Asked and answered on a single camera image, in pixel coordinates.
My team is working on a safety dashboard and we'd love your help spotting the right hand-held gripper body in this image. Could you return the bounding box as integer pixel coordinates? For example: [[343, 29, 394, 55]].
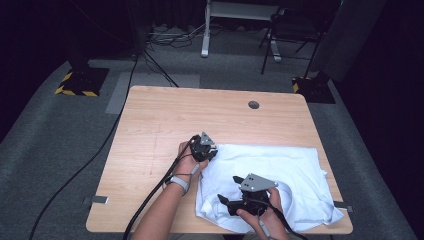
[[228, 173, 279, 217]]

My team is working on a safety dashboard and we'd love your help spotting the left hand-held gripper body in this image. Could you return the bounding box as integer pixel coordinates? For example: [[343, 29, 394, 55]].
[[189, 131, 216, 163]]

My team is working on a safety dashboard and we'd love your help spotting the white short-sleeved shirt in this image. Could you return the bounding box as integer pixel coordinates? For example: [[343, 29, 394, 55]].
[[194, 143, 345, 234]]

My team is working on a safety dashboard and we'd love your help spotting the person's left hand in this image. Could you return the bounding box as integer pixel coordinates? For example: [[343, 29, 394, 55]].
[[173, 141, 209, 183]]

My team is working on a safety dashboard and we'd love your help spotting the person's right hand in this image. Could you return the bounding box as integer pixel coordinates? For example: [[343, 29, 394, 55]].
[[236, 187, 291, 240]]

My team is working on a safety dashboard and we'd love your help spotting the grey wristband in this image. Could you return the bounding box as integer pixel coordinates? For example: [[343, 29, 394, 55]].
[[164, 175, 191, 195]]

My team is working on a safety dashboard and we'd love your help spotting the grey tape strip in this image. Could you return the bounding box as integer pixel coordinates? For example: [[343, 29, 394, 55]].
[[333, 200, 354, 213], [82, 195, 109, 205]]

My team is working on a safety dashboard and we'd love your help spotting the black yellow-striped stand base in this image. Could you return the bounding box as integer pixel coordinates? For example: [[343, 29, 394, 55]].
[[54, 67, 110, 98], [291, 75, 337, 104]]

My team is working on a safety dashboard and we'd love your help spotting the black folding chair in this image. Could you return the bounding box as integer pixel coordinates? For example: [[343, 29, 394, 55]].
[[259, 6, 327, 76]]

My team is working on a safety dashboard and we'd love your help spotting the grey leaning panel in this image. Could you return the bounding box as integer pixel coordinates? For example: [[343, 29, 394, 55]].
[[311, 0, 389, 83]]

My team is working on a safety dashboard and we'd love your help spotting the right hand-held gripper black cable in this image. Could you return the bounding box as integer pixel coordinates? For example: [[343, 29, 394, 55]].
[[253, 198, 309, 240]]

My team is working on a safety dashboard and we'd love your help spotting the hand-held gripper black cable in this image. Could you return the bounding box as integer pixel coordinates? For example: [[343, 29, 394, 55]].
[[253, 198, 309, 240], [122, 134, 201, 240]]

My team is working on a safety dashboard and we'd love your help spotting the left hand-held gripper black cable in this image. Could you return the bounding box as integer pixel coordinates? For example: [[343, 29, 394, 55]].
[[122, 134, 201, 240]]

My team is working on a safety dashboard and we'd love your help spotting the short black floor cable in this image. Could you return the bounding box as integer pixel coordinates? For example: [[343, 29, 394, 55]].
[[143, 49, 180, 88]]

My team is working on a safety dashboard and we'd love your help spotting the white desk frame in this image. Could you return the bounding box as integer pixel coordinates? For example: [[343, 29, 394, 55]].
[[200, 0, 283, 63]]

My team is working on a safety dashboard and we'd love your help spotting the long black floor cable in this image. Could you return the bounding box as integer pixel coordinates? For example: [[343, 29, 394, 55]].
[[28, 49, 140, 240]]

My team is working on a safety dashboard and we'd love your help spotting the tangle of floor cables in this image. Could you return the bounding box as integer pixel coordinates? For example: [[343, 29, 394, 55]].
[[146, 23, 208, 50]]

